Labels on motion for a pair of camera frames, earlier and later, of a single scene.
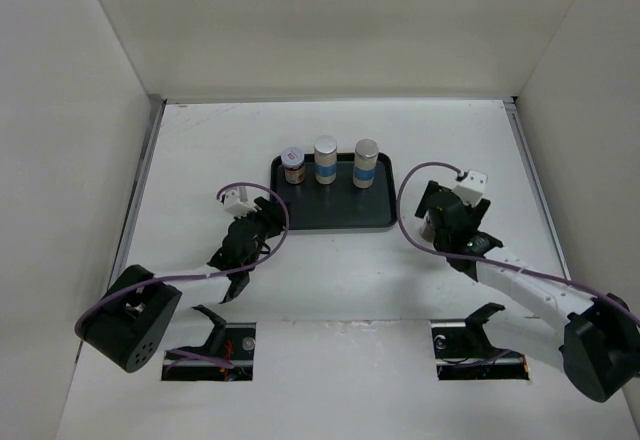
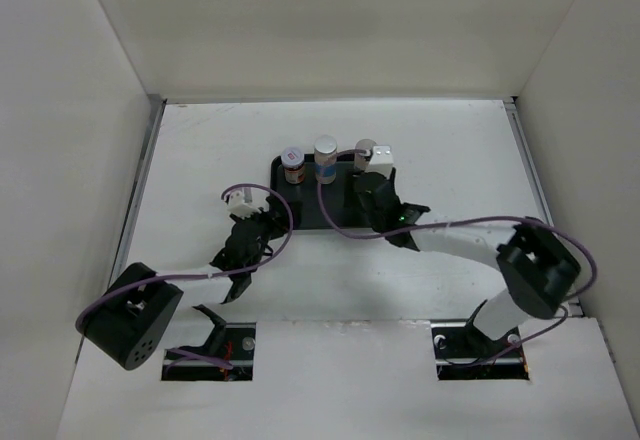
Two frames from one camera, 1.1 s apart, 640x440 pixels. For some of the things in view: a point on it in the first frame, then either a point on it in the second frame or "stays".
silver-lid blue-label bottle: x=365 y=162 stays
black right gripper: x=476 y=213 to x=392 y=177
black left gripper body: x=268 y=224 stays
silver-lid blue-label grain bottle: x=325 y=159 stays
